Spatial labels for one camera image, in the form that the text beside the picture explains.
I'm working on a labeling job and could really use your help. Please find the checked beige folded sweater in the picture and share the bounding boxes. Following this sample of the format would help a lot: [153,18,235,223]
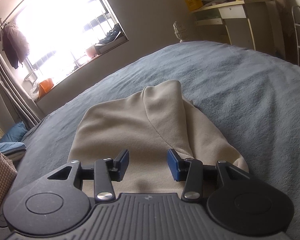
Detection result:
[0,144,18,218]

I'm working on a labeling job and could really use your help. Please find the hanging dark jacket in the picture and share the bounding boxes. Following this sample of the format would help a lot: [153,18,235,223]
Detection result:
[0,21,30,69]

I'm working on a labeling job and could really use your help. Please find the grey curtain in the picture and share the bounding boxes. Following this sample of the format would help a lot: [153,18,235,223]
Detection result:
[0,34,44,128]

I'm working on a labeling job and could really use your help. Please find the grey bed blanket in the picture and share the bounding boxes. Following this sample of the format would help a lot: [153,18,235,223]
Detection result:
[0,41,300,240]

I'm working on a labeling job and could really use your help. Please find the cream desk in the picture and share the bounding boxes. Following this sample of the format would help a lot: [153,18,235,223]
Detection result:
[190,0,285,55]

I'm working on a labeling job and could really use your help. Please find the metal hanging rod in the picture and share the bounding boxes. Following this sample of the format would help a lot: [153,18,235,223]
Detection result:
[0,0,52,27]

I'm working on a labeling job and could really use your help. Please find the beige flat box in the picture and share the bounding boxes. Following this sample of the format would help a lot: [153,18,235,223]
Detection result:
[94,36,129,55]

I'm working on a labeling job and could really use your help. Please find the orange bag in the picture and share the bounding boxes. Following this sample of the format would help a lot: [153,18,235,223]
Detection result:
[39,78,54,98]

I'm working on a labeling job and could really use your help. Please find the pair of dark sneakers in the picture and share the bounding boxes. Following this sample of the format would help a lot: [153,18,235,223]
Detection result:
[100,23,122,44]

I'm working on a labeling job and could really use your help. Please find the folded blue clothes stack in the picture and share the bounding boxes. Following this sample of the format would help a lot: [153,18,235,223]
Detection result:
[0,141,27,167]

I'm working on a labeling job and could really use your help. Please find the pink storage box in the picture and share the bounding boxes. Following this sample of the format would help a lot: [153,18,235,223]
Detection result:
[86,45,100,58]

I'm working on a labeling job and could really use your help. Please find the beige zip-neck sweatshirt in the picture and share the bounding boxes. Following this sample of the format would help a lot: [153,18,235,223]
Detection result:
[67,79,249,198]

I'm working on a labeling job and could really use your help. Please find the blue pillow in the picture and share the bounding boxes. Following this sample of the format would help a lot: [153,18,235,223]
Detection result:
[0,121,28,143]

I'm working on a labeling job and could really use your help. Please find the white desk fan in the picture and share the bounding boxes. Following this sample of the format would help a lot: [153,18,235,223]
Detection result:
[174,21,188,43]

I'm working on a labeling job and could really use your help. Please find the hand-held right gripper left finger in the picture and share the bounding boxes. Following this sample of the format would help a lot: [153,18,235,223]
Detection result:
[47,149,130,203]

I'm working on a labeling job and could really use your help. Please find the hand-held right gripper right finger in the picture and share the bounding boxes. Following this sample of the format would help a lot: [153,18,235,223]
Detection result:
[167,149,250,202]

